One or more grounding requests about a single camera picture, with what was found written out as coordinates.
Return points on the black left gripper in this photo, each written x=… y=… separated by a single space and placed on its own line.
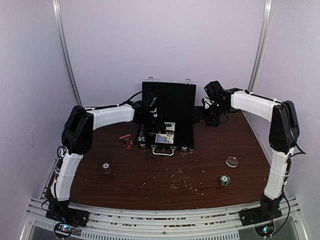
x=160 y=126

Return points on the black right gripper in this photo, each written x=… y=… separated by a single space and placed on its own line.
x=200 y=114

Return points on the triangular all-in button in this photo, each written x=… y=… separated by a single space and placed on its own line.
x=125 y=138

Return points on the black poker set case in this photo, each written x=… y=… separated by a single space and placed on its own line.
x=177 y=102

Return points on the clear round dealer button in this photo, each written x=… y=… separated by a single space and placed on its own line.
x=232 y=162

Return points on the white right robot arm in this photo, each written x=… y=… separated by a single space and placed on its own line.
x=283 y=133

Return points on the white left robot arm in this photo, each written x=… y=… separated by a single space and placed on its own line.
x=77 y=138

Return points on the left row of poker chips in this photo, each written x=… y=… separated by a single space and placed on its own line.
x=141 y=137

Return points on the white card deck box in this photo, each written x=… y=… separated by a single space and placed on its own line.
x=170 y=126

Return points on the blue yellow card deck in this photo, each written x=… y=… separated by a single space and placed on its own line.
x=164 y=138

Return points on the green right poker chip stack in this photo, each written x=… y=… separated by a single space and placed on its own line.
x=225 y=180

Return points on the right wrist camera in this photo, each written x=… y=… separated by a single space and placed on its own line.
x=213 y=89

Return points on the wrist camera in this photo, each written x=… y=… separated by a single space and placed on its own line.
x=150 y=104
x=213 y=89

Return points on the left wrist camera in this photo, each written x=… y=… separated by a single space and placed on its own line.
x=150 y=104

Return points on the right aluminium frame post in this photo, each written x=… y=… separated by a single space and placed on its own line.
x=261 y=45

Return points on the aluminium frame post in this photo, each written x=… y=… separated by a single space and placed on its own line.
x=261 y=45
x=65 y=52

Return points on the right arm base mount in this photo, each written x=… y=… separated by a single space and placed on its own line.
x=262 y=216

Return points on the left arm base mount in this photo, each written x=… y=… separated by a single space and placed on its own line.
x=67 y=219

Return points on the left aluminium frame post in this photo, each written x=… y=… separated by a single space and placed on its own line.
x=65 y=52

